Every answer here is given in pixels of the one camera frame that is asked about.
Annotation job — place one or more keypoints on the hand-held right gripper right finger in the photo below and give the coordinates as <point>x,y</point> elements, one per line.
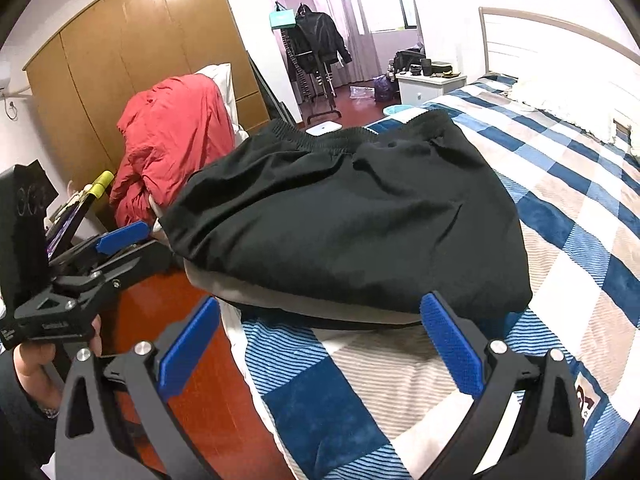
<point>450,345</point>

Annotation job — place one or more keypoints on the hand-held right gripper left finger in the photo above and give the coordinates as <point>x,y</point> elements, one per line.
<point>190,345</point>

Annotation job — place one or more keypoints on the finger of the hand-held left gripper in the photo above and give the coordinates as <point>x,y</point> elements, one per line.
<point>145,260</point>
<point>122,236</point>

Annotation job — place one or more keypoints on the black pants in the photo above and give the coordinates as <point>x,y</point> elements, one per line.
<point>350,210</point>

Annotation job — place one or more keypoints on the person's left forearm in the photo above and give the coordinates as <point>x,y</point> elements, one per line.
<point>15,420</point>

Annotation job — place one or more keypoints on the person's left hand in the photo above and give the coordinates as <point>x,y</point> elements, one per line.
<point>35,367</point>

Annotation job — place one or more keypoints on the red duvet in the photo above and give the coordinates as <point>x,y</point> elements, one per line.
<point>170,135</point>

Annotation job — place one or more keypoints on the blue checkered blanket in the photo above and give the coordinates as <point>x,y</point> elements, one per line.
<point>575,240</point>

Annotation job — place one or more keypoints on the plain white pillow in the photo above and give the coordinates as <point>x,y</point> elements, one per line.
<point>222,80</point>

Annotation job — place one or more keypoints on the wooden wardrobe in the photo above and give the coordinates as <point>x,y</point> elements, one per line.
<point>125,35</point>

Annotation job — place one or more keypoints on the white bathroom scale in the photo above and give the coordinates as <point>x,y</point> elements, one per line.
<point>323,129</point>

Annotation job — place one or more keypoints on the black coat rack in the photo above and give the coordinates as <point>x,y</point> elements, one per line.
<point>325,110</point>

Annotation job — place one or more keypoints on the striped scarf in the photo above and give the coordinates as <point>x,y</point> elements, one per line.
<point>300,77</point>

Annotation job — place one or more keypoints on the blue basin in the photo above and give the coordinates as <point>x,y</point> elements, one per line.
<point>396,110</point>

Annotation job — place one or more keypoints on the white nightstand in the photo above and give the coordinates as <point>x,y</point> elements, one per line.
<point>425,92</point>

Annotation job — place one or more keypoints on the purple plastic bag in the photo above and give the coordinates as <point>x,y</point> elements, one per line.
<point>384,89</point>

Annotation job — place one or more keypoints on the white ruffled pillow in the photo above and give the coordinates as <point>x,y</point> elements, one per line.
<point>565,105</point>

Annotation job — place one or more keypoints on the clear plastic wrapper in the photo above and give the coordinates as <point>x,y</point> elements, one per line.
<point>361,92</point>

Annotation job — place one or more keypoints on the teal paper bag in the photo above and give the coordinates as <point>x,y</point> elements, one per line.
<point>281,19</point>

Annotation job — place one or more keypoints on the black round case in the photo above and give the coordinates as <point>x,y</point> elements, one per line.
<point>441,67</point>

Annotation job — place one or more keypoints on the black cylindrical speaker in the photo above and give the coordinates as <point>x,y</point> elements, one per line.
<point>426,67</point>

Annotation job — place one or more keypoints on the black hanging jacket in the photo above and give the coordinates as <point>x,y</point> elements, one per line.
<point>317,35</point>

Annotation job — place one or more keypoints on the black bag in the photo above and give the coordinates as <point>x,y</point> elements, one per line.
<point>406,60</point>

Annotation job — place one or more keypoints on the metal bed headboard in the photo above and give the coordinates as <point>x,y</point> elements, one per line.
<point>483,45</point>

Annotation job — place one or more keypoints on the purple curtains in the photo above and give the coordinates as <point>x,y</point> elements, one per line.
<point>350,0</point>

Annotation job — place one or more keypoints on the dark leaning frame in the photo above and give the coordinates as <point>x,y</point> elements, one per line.
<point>272,97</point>

